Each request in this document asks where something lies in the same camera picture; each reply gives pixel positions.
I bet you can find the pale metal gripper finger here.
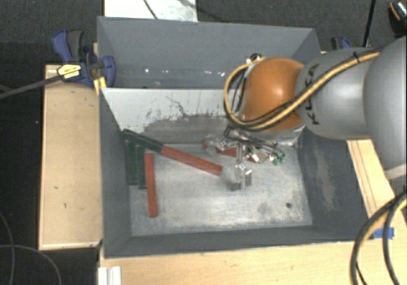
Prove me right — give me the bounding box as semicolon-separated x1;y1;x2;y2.
202;139;231;153
228;163;254;190

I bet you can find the red-brown flat block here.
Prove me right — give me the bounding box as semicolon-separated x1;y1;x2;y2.
203;141;259;163
144;152;159;218
161;145;224;177

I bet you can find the grey metal bin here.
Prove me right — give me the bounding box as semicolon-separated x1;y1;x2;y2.
96;15;367;258

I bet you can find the dark green flat block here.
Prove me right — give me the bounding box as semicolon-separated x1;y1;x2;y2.
124;139;139;186
136;146;149;190
121;129;165;153

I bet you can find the pale wood board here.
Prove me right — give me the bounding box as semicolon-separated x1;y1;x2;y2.
38;64;104;251

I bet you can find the black cylinder on white bracket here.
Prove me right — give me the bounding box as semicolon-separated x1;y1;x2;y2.
245;52;266;75

